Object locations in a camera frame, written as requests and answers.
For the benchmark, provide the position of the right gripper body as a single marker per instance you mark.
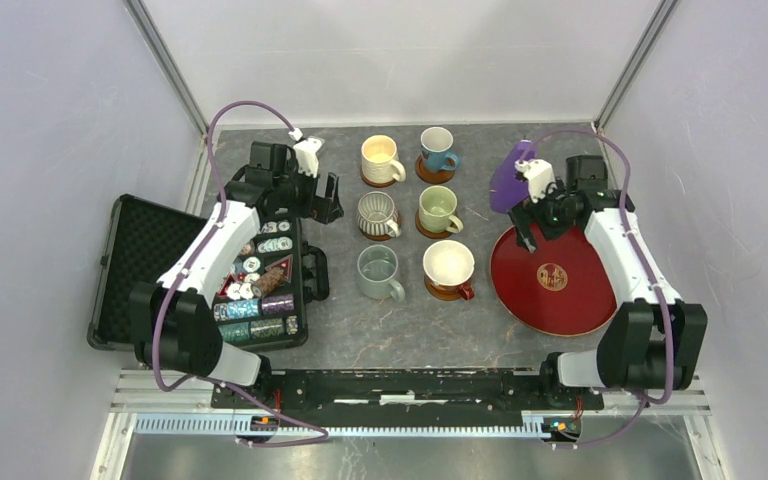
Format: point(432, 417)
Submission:
point(548, 208)

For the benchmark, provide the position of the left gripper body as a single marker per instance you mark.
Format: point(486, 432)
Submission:
point(313, 205)

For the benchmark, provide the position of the brown wooden coaster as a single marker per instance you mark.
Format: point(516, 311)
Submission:
point(377, 184)
point(379, 238)
point(446, 293)
point(429, 234)
point(434, 178)

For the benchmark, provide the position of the grey ribbed mug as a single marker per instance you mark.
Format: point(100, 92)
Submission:
point(378, 214)

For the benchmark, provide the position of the cream ribbed mug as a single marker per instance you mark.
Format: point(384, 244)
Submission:
point(380, 159)

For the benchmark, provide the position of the plain grey mug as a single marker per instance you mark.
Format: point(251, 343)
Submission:
point(377, 269)

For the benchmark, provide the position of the pale green cup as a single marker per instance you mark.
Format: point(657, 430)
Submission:
point(437, 207)

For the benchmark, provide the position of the blue white cup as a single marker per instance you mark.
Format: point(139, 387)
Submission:
point(437, 150)

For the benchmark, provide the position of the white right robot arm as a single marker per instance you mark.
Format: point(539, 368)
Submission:
point(654, 338)

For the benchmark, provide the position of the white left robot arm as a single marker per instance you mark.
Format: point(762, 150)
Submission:
point(172, 324)

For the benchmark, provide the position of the purple plastic object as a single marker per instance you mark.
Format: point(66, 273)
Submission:
point(507, 189)

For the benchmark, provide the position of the all in triangle card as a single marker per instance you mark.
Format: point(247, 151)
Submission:
point(281, 268)

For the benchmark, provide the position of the red round tray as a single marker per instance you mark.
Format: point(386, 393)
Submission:
point(562, 289)

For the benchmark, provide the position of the brown poker chip stack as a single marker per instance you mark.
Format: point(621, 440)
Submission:
point(265, 285)

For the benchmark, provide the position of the black poker chip case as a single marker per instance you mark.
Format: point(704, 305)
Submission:
point(145, 239)

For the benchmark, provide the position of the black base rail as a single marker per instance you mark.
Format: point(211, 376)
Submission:
point(456, 397)

